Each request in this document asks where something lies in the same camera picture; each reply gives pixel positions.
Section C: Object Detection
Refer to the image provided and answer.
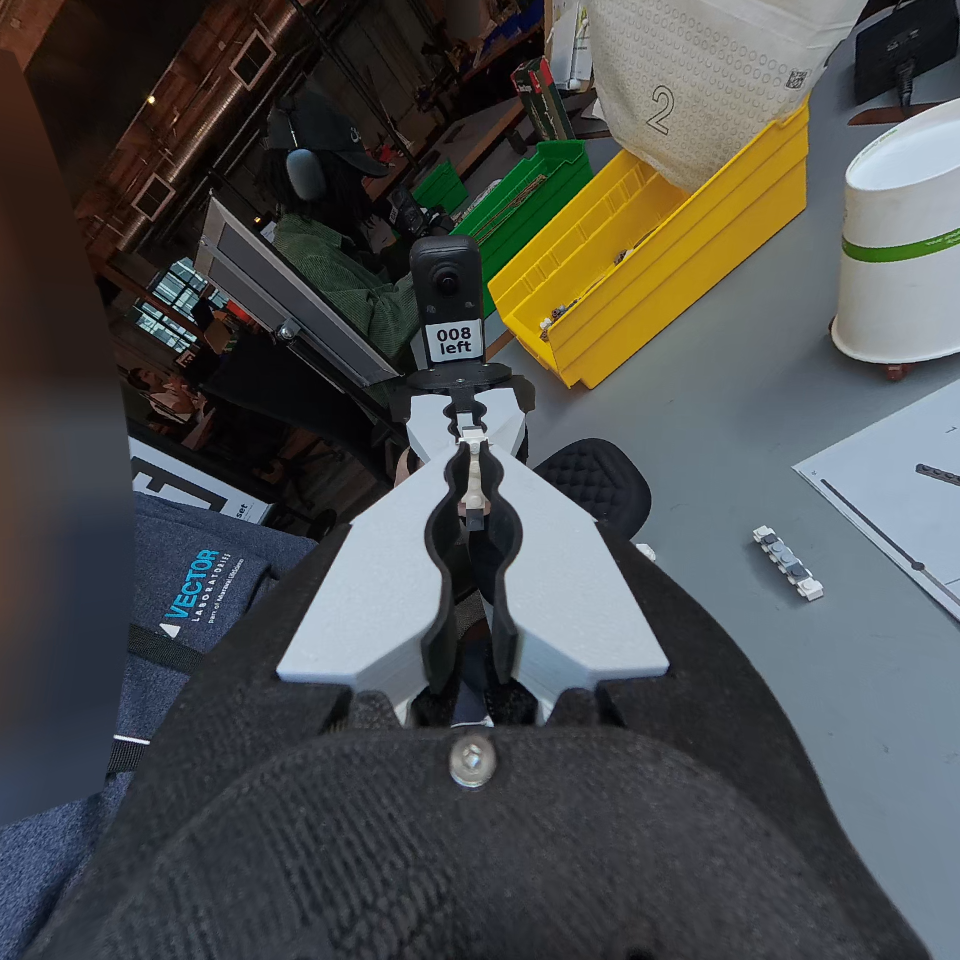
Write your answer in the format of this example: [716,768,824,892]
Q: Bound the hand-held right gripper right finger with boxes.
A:
[477,442,671,727]

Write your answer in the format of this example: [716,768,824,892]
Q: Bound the grey metal framed panel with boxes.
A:
[196,191,402,387]

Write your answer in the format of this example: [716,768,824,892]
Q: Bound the red green cardboard box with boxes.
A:
[510,56,577,144]

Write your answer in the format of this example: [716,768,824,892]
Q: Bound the navy printed sweatshirt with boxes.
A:
[0,495,324,960]

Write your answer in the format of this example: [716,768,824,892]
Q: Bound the black quilted cushion pad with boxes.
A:
[532,438,654,543]

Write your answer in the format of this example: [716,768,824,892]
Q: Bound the black bag strap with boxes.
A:
[108,622,205,775]

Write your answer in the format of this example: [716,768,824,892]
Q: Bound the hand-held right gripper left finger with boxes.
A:
[276,442,474,727]

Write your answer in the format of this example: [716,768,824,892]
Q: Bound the lego instruction booklet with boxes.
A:
[792,382,960,624]

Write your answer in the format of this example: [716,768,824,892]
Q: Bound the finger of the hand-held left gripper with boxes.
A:
[478,387,526,456]
[407,393,461,469]

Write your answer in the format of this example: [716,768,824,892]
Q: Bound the white grey lego strip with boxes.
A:
[752,525,825,601]

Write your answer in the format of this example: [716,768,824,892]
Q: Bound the white paper bucket green stripe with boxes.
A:
[828,97,960,369]

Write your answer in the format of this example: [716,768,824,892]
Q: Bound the small white beige lego assembly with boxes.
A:
[456,426,490,535]

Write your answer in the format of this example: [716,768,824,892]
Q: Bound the black white printed board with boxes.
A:
[127,435,276,528]

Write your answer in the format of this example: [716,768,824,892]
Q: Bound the yellow plastic bin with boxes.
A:
[487,97,811,391]

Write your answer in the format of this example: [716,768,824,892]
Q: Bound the black electronic device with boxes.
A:
[853,0,960,106]

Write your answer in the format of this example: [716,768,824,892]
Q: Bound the green plastic bin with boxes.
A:
[412,159,471,213]
[450,138,595,316]

